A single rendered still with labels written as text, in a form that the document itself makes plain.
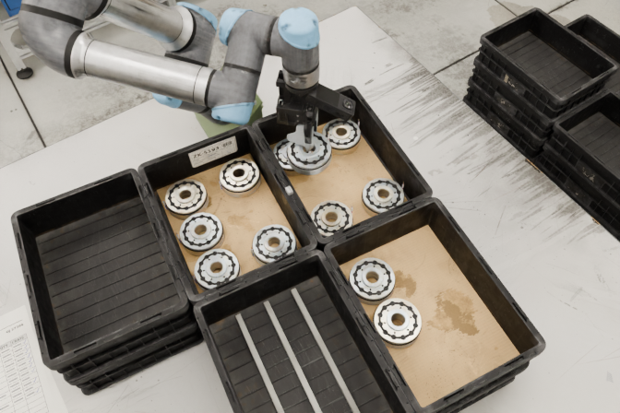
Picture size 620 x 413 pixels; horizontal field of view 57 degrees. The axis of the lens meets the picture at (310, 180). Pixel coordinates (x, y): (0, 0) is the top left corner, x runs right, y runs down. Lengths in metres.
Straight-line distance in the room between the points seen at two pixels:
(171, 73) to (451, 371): 0.83
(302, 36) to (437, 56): 2.01
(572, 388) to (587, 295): 0.24
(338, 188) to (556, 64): 1.21
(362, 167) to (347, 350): 0.49
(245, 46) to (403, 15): 2.20
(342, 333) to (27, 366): 0.75
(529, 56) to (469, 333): 1.35
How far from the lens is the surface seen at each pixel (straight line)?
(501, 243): 1.60
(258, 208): 1.44
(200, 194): 1.45
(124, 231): 1.48
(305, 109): 1.23
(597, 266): 1.65
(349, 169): 1.50
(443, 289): 1.36
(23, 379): 1.56
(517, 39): 2.46
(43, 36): 1.23
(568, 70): 2.40
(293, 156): 1.31
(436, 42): 3.12
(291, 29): 1.07
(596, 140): 2.35
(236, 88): 1.11
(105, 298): 1.41
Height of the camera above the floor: 2.04
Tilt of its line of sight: 55 degrees down
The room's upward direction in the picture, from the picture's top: 2 degrees counter-clockwise
